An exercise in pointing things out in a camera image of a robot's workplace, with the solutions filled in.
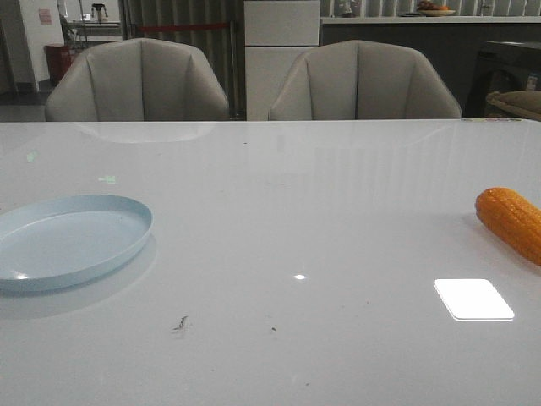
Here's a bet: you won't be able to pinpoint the orange plastic corn cob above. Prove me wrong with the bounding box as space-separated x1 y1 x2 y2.
475 187 540 266

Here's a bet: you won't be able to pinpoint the grey counter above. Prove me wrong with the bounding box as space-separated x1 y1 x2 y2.
320 16 540 112

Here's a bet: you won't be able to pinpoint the red barrier belt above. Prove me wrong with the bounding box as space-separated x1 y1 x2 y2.
135 22 230 33

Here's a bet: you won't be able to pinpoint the light blue round plate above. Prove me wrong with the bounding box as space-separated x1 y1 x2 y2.
1 195 153 292

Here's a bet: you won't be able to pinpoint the white cabinet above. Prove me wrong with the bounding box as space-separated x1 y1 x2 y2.
243 1 320 121

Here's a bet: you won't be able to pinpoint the fruit bowl on counter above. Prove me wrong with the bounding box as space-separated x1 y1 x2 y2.
416 0 456 17

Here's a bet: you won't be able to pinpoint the right beige upholstered chair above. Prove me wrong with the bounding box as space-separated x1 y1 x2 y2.
268 41 462 121

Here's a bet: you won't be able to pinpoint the beige upholstered chair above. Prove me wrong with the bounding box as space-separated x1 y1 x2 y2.
268 41 462 121
45 38 229 122

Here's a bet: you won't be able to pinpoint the left beige upholstered chair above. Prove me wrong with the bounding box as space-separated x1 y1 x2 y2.
45 38 229 122

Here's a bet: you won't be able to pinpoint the dark side table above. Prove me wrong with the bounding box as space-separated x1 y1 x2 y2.
463 41 540 118

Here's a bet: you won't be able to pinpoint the red bin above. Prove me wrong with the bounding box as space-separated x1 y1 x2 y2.
44 44 73 85

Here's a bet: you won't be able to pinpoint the tan cushion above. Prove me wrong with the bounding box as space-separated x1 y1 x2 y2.
485 91 540 121

